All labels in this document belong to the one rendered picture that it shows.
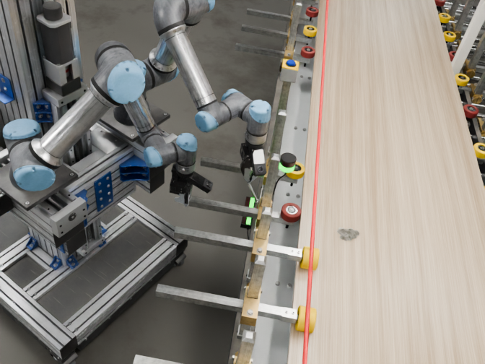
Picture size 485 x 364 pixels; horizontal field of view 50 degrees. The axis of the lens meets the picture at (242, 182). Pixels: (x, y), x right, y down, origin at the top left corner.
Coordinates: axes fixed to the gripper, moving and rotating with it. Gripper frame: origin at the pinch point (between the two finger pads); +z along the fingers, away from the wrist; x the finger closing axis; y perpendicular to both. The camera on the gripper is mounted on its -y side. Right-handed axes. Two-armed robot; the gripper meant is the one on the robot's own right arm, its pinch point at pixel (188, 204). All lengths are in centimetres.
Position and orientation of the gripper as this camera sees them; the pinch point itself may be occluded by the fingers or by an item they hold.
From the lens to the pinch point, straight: 215.3
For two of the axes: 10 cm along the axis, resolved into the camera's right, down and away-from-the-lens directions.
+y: -9.8, -1.9, 0.1
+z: -1.3, 7.0, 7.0
